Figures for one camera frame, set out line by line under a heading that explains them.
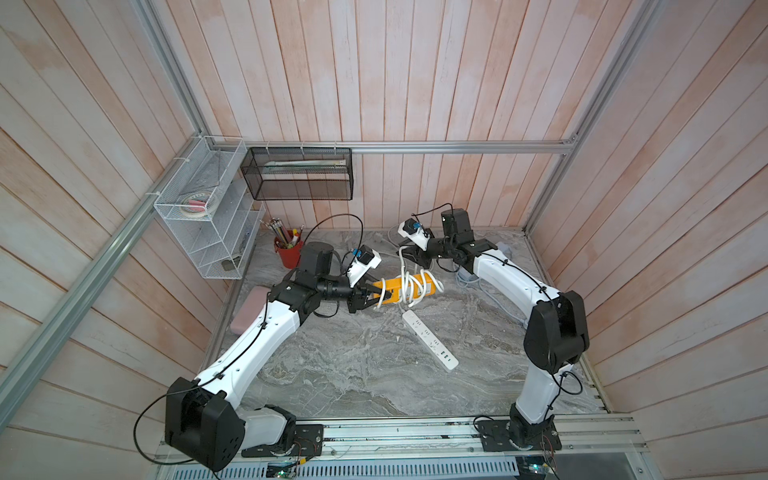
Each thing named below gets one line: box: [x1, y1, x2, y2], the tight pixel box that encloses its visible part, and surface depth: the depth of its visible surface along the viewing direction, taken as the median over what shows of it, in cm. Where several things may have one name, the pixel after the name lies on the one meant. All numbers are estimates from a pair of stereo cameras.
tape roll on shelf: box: [180, 192, 211, 218], surface depth 76 cm
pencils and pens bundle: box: [259, 217, 304, 249], surface depth 104 cm
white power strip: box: [402, 310, 460, 372], surface depth 90 cm
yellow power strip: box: [372, 273, 437, 305], surface depth 70 cm
